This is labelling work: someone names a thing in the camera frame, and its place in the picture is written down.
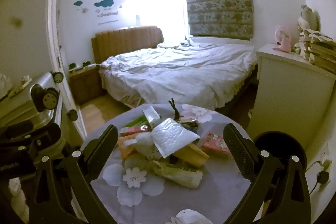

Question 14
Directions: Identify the pink plush toy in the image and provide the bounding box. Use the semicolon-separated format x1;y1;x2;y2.
273;26;291;53

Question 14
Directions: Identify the green paper wrapper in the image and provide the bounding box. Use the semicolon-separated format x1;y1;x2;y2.
124;115;148;127

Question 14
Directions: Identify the white dresser cabinet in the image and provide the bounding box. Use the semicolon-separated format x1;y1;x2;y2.
247;44;335;148

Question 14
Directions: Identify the floral grey tablecloth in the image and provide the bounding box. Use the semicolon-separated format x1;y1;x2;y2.
79;103;254;224

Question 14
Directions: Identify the white green small box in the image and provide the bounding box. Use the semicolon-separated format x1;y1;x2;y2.
142;106;162;129

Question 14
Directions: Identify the crumpled printed paper bag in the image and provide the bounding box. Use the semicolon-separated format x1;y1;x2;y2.
149;161;203;189

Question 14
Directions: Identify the wooden bedside table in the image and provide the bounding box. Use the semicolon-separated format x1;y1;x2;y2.
69;64;105;105

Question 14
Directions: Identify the orange snack packet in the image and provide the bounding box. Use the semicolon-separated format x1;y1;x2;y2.
117;134;137;160

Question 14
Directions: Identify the black wall charger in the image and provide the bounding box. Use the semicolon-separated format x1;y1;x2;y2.
317;170;329;185

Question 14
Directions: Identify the white door frame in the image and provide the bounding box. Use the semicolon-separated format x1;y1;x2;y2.
46;0;88;140

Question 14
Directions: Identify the bed with white duvet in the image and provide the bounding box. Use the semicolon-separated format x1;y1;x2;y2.
100;43;257;110

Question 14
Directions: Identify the red milk carton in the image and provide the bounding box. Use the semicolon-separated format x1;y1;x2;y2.
120;125;150;137

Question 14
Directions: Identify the stack of books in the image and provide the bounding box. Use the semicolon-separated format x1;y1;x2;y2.
301;29;335;75

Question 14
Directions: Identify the grey plush toy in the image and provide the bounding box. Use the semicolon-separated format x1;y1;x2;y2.
298;5;319;31

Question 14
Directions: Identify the brown padded headboard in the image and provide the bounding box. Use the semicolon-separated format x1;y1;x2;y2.
91;26;164;64

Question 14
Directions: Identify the black round trash bin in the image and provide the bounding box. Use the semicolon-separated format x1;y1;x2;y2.
253;131;307;170

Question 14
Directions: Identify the black twig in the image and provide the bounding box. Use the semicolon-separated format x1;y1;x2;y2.
169;98;182;121

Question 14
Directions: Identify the pink patterned box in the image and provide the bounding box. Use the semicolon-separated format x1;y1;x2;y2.
200;132;231;156

